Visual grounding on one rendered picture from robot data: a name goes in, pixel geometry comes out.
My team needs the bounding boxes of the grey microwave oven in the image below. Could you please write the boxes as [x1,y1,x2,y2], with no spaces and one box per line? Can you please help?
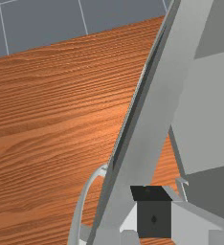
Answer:
[168,0,224,228]

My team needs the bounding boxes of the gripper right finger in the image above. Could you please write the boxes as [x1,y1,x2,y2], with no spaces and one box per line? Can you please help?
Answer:
[153,186,224,245]

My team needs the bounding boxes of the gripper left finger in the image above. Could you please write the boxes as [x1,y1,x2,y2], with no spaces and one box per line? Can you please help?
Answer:
[119,186,155,245]

